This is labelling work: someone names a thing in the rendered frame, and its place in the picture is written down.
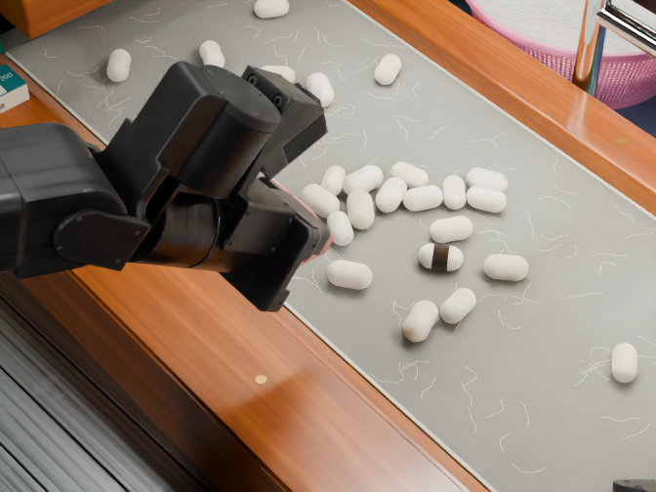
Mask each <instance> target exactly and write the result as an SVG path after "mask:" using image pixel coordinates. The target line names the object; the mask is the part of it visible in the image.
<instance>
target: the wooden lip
mask: <svg viewBox="0 0 656 492"><path fill-rule="evenodd" d="M111 1H113V0H0V14H1V15H2V16H4V17H5V18H6V19H7V20H8V21H9V22H11V23H12V24H13V25H14V26H15V27H16V28H17V29H18V30H20V31H21V32H22V33H23V34H24V35H25V36H26V37H28V38H29V39H33V38H36V37H38V36H40V35H42V34H44V33H46V32H48V31H50V30H52V29H54V28H56V27H58V26H61V25H63V24H65V23H67V22H69V21H72V20H74V19H76V18H78V17H80V16H82V15H85V14H87V13H89V12H91V11H93V10H95V9H97V8H98V7H100V6H102V5H104V4H107V3H109V2H111Z"/></svg>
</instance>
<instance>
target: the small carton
mask: <svg viewBox="0 0 656 492"><path fill-rule="evenodd" d="M27 100H29V93H28V89H27V84H26V82H25V81H24V80H23V79H22V78H21V77H20V76H19V75H18V74H16V73H15V72H14V71H13V70H12V69H11V68H10V67H9V66H8V65H7V64H3V65H1V66H0V113H2V112H4V111H6V110H8V109H10V108H12V107H14V106H16V105H18V104H20V103H23V102H25V101H27Z"/></svg>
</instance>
